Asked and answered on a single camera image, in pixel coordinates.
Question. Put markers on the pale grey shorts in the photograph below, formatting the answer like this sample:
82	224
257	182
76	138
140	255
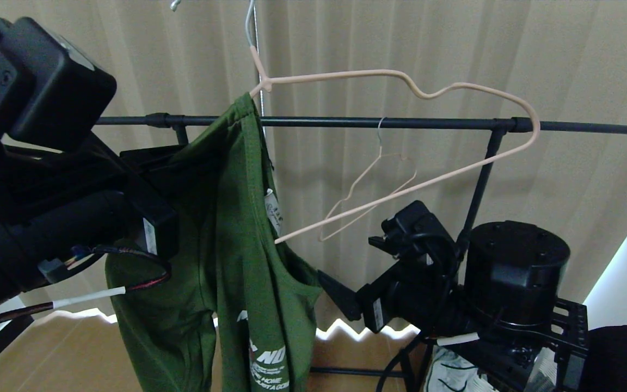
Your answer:
449	375

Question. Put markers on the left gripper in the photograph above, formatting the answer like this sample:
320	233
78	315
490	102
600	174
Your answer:
74	228

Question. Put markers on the white laundry basket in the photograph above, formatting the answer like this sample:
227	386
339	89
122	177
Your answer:
542	375

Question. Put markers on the pink clothes hanger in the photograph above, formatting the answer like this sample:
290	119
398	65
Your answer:
321	235
263	84

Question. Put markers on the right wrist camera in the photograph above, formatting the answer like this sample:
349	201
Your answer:
411	228

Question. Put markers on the black clothes rack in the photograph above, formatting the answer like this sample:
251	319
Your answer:
455	123

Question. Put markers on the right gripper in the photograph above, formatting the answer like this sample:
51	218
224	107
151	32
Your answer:
411	299

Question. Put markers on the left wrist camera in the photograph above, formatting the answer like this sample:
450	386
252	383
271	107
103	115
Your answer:
47	87

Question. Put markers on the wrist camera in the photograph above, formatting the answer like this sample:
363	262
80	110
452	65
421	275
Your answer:
411	228
47	87

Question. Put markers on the green printed T-shirt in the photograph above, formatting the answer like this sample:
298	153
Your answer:
226	261

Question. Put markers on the beige curtain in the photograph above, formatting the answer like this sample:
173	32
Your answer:
509	54

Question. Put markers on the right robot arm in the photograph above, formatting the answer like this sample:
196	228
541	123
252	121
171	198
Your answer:
515	272

